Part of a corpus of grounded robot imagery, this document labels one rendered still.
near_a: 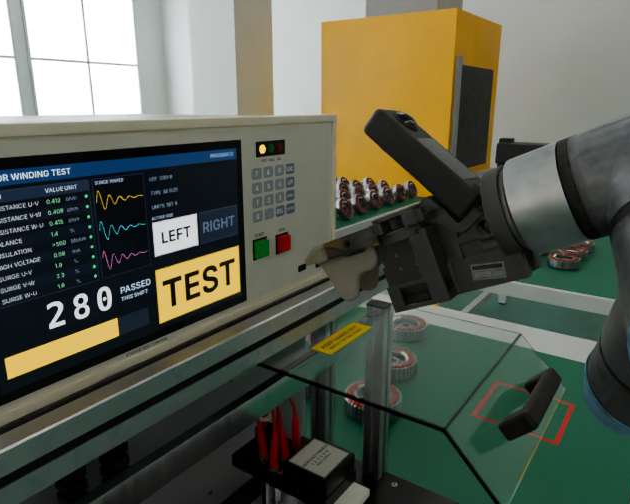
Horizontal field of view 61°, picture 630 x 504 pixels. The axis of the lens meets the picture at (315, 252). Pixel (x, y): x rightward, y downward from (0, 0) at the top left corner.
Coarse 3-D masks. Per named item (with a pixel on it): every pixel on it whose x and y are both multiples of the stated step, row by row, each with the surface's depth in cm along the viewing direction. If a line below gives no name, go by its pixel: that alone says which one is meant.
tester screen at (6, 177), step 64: (0, 192) 35; (64, 192) 38; (128, 192) 43; (192, 192) 48; (0, 256) 35; (64, 256) 39; (128, 256) 44; (192, 256) 49; (0, 320) 36; (0, 384) 37
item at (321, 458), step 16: (240, 448) 70; (256, 448) 70; (304, 448) 66; (320, 448) 66; (336, 448) 66; (240, 464) 68; (256, 464) 66; (288, 464) 63; (304, 464) 63; (320, 464) 63; (336, 464) 63; (352, 464) 65; (272, 480) 65; (288, 480) 64; (304, 480) 62; (320, 480) 60; (336, 480) 62; (352, 480) 65; (304, 496) 62; (320, 496) 61; (336, 496) 62; (352, 496) 63; (368, 496) 65
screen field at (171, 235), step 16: (224, 208) 52; (160, 224) 46; (176, 224) 47; (192, 224) 49; (208, 224) 50; (224, 224) 52; (160, 240) 46; (176, 240) 48; (192, 240) 49; (208, 240) 51
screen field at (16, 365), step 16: (112, 320) 43; (128, 320) 45; (144, 320) 46; (80, 336) 41; (96, 336) 42; (112, 336) 44; (32, 352) 38; (48, 352) 39; (64, 352) 40; (16, 368) 37; (32, 368) 38
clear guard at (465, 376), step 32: (352, 320) 68; (384, 320) 68; (416, 320) 68; (448, 320) 68; (288, 352) 59; (320, 352) 59; (352, 352) 59; (384, 352) 59; (416, 352) 59; (448, 352) 59; (480, 352) 59; (512, 352) 60; (320, 384) 53; (352, 384) 53; (384, 384) 53; (416, 384) 53; (448, 384) 53; (480, 384) 53; (512, 384) 56; (416, 416) 47; (448, 416) 47; (480, 416) 49; (544, 416) 56; (480, 448) 47; (512, 448) 49; (480, 480) 45; (512, 480) 47
